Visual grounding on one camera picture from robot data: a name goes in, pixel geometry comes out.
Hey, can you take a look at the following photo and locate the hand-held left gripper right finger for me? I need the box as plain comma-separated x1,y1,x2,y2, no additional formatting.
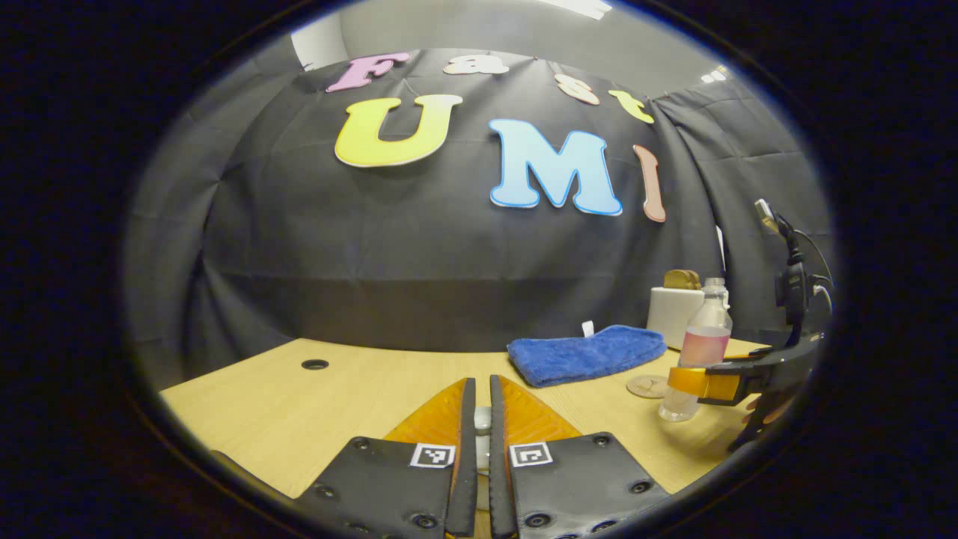
489,374,671,538

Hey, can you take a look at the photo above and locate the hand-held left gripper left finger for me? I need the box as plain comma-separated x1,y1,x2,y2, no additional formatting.
296,377,478,538

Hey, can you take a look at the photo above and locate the clear plastic water bottle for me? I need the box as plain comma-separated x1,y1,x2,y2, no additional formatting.
659,278,733,422

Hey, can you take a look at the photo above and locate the round brown coaster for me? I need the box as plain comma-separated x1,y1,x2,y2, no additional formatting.
626,374,671,399

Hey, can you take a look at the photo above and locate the white toaster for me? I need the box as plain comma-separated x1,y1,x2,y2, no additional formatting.
647,287,708,351

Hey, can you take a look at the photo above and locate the blue folded towel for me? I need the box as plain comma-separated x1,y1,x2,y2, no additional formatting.
507,322,667,388

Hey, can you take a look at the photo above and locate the black backdrop cloth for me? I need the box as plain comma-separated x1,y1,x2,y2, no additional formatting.
123,34,835,390

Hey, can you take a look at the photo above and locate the long ceiling light panel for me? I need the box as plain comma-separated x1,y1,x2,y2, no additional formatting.
539,0,613,19

